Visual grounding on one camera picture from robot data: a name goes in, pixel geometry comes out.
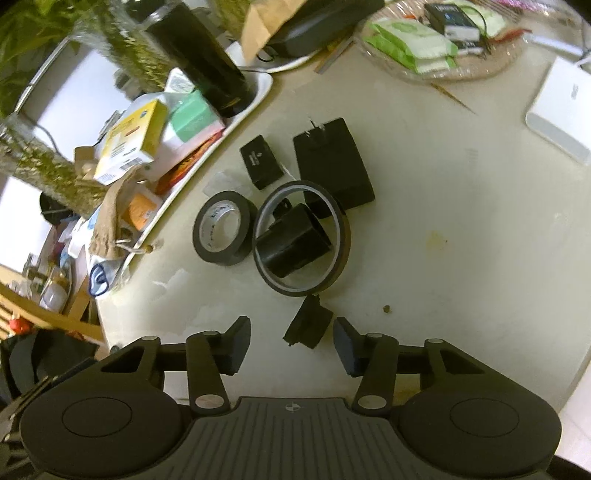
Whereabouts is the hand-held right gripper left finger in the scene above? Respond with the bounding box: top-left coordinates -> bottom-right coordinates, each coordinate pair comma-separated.
99,316 -> 252,414

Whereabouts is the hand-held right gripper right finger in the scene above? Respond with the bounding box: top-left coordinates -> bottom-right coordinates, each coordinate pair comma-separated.
332,316 -> 485,416

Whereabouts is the small black plastic part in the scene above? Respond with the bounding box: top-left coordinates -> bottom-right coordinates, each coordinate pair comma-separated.
283,294 -> 334,349

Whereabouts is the black power adapter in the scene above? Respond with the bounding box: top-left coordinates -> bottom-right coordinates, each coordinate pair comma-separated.
293,117 -> 376,217

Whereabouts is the black plastic cylinder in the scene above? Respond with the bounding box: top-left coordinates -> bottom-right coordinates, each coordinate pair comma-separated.
255,202 -> 334,279

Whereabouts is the black tape roll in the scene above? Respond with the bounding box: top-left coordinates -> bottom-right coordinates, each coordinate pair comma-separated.
192,190 -> 259,267

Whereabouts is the blue and white plastic bag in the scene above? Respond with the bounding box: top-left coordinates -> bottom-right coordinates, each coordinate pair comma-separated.
89,261 -> 131,297

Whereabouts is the clear plastic scrap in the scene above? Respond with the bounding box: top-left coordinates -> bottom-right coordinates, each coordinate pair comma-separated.
204,170 -> 242,195

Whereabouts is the orange packet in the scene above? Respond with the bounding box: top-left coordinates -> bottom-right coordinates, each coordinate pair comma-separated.
121,191 -> 162,232

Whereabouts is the crumpled brown paper bag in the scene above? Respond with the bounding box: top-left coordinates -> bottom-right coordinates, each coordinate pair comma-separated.
88,166 -> 148,261

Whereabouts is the small black box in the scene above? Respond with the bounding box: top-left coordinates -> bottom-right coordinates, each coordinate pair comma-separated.
239,135 -> 284,191

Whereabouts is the red flat packet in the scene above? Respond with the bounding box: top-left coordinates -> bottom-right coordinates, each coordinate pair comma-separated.
154,131 -> 225,195

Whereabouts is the wooden chair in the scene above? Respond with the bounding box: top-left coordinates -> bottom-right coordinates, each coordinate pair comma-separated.
0,281 -> 107,344

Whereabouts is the green and white box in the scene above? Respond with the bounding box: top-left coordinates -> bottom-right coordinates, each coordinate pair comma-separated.
163,90 -> 225,144

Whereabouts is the yellow cardboard box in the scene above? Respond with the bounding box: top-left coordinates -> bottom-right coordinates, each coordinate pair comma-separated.
93,98 -> 169,186

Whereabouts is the glass vase with green plant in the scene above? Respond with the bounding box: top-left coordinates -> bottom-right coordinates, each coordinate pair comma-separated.
74,0 -> 171,93
0,115 -> 107,217

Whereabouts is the long white tray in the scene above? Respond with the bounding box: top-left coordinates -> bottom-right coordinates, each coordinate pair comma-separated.
92,69 -> 274,278

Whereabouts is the thin wooden stick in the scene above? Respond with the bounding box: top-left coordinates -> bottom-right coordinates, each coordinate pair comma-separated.
431,82 -> 476,114

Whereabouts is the bundle of thin sticks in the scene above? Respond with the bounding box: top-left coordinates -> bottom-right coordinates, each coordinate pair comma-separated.
314,39 -> 356,75

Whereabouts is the black thermos bottle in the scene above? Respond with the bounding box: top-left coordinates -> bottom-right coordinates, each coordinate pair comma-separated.
145,2 -> 254,118

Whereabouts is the white plate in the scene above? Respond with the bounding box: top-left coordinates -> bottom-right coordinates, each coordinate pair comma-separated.
226,39 -> 324,75

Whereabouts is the green white wet wipes packet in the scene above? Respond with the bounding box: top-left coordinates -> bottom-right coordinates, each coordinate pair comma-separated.
455,0 -> 506,38
365,18 -> 460,75

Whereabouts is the brown paper envelope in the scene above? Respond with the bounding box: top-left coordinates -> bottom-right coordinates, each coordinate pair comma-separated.
242,0 -> 305,63

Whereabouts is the clear glass plate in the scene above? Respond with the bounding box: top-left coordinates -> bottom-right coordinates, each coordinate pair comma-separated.
353,0 -> 532,81

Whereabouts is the black zip case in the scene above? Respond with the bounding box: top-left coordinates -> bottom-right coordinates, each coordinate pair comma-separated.
268,0 -> 384,58

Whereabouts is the white flat device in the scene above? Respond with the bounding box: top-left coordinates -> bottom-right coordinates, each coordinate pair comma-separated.
525,56 -> 591,166

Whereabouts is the glass vase with green stems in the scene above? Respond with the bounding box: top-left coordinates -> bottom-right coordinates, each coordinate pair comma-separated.
210,0 -> 252,31

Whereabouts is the black and white box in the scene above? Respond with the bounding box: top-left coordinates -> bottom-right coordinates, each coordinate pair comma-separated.
424,2 -> 482,47

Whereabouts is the thin brown tape ring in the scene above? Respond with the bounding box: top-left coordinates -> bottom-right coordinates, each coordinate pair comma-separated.
252,180 -> 352,296

